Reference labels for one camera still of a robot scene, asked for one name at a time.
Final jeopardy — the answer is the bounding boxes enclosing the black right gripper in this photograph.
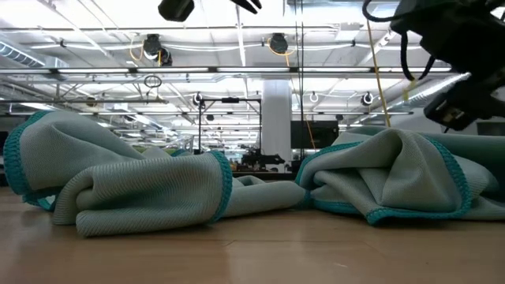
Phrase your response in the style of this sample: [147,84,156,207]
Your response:
[424,70,505,131]

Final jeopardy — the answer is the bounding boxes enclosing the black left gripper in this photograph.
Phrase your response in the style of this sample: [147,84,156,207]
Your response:
[157,0,264,23]

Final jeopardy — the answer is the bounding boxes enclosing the green microfiber towel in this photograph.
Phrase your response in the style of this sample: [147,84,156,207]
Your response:
[132,144,178,155]

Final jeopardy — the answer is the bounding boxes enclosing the light blue microfiber towel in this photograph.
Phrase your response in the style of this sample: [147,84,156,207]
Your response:
[2,110,307,237]
[294,126,505,226]

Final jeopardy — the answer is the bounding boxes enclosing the white building pillar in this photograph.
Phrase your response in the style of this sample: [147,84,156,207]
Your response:
[262,80,294,173]

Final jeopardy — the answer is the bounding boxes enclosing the black robot workstation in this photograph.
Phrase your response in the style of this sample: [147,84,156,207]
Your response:
[240,148,286,171]

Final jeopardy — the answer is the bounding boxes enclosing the dark wall window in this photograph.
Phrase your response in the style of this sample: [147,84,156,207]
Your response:
[476,121,505,137]

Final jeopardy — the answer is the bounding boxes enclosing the ceiling cable reel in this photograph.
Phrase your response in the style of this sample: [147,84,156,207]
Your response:
[269,32,290,55]
[141,33,174,67]

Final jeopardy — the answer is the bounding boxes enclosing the thin black hanging cable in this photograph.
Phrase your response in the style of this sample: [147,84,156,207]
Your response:
[300,0,305,159]
[293,0,298,82]

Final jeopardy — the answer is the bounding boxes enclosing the black right camera cable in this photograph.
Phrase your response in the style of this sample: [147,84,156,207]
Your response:
[361,0,437,82]

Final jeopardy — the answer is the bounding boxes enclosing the yellow hanging strap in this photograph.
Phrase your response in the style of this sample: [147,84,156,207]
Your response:
[365,17,391,128]

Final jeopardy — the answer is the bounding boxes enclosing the black cable loop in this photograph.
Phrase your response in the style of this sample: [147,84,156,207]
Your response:
[143,73,163,89]

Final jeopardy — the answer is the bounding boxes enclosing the thin yellow hanging cord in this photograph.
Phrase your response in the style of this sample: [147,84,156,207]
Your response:
[305,118,316,150]

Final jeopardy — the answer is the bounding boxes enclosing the black wall monitor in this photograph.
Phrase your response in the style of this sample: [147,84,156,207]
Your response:
[290,120,340,150]

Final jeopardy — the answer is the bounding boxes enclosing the black table edge rail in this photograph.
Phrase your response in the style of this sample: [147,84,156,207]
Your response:
[232,170,299,181]

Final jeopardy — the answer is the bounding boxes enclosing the silver air duct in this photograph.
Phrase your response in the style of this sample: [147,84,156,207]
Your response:
[0,41,47,69]

